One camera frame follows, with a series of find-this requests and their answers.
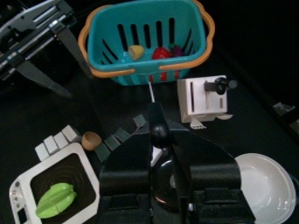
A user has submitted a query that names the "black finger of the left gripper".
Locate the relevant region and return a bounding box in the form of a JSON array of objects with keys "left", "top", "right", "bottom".
[
  {"left": 57, "top": 25, "right": 96, "bottom": 80},
  {"left": 13, "top": 59, "right": 75, "bottom": 99}
]

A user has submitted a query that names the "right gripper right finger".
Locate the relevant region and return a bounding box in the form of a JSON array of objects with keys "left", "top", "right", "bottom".
[{"left": 164, "top": 118, "right": 255, "bottom": 224}]

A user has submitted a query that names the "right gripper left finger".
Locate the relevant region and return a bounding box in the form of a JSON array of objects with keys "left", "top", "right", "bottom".
[{"left": 97, "top": 124, "right": 155, "bottom": 224}]

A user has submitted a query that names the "dark grey block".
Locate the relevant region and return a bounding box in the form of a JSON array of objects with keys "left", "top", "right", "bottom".
[
  {"left": 93, "top": 143, "right": 112, "bottom": 163},
  {"left": 103, "top": 134, "right": 123, "bottom": 151},
  {"left": 131, "top": 114, "right": 148, "bottom": 131},
  {"left": 113, "top": 127, "right": 132, "bottom": 144}
]

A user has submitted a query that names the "brown wooden egg cup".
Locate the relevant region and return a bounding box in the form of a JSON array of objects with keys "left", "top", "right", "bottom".
[{"left": 80, "top": 130, "right": 103, "bottom": 151}]

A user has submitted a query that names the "white toy induction stove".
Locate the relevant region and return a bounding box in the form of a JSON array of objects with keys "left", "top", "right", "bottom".
[{"left": 8, "top": 142, "right": 101, "bottom": 224}]

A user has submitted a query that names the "yellow toy lemon half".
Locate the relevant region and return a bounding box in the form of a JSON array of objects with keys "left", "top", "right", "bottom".
[{"left": 127, "top": 44, "right": 145, "bottom": 61}]

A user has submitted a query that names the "white toy fork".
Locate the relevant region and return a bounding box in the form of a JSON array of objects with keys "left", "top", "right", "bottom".
[{"left": 189, "top": 117, "right": 208, "bottom": 130}]

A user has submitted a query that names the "white plate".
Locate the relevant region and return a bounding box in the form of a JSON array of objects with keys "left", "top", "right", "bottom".
[{"left": 232, "top": 152, "right": 298, "bottom": 224}]

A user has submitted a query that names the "light grey block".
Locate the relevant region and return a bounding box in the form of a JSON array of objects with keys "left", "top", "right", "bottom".
[
  {"left": 60, "top": 124, "right": 83, "bottom": 144},
  {"left": 33, "top": 142, "right": 52, "bottom": 162},
  {"left": 52, "top": 130, "right": 71, "bottom": 150},
  {"left": 41, "top": 135, "right": 61, "bottom": 155}
]

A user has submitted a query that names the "white toy spoon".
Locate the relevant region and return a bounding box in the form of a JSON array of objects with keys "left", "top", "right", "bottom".
[{"left": 216, "top": 113, "right": 235, "bottom": 121}]

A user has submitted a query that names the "green toy starfruit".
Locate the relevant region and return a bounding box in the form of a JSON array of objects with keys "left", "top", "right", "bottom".
[{"left": 33, "top": 182, "right": 79, "bottom": 220}]

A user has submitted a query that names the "red toy strawberry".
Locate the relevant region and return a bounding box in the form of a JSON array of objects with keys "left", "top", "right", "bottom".
[{"left": 151, "top": 46, "right": 173, "bottom": 60}]

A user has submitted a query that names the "white toy knife block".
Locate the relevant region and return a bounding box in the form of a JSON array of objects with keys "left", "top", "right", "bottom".
[{"left": 176, "top": 74, "right": 231, "bottom": 124}]

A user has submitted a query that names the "purple toy fruit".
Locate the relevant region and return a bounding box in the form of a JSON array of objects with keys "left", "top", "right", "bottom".
[{"left": 169, "top": 43, "right": 185, "bottom": 58}]

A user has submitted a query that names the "teal basket with orange handles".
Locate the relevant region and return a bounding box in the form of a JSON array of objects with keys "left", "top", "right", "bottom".
[{"left": 77, "top": 0, "right": 216, "bottom": 87}]

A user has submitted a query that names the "grey metal bracket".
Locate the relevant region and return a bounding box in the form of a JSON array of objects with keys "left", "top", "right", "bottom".
[{"left": 272, "top": 101, "right": 296, "bottom": 116}]

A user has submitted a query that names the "black-handled toy knife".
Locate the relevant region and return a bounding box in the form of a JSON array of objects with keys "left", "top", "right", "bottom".
[{"left": 203, "top": 76, "right": 239, "bottom": 95}]

